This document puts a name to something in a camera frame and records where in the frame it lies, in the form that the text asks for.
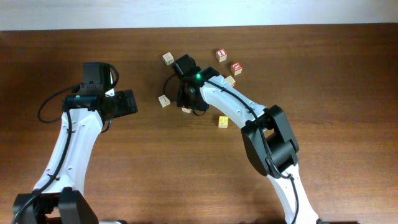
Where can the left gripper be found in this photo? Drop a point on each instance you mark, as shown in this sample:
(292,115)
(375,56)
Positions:
(125,104)

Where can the yellow block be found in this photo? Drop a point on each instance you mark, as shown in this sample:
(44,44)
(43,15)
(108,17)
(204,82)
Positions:
(223,122)

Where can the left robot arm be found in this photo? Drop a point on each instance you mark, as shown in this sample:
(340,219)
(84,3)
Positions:
(87,111)

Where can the wooden block red side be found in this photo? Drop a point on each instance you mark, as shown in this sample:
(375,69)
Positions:
(230,80)

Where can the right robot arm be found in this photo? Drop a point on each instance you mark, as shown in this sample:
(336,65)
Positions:
(269,141)

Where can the red U block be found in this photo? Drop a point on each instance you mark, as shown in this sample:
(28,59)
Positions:
(236,68)

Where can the red O block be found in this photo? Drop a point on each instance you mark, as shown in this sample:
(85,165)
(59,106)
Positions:
(186,110)

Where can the red I block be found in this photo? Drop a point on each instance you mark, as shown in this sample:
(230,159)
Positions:
(221,55)

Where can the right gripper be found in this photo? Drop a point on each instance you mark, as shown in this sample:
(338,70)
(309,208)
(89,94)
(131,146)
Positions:
(185,101)

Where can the wooden Y block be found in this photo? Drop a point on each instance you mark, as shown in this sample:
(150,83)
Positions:
(164,101)

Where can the wooden block blue side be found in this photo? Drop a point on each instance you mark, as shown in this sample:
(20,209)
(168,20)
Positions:
(168,58)

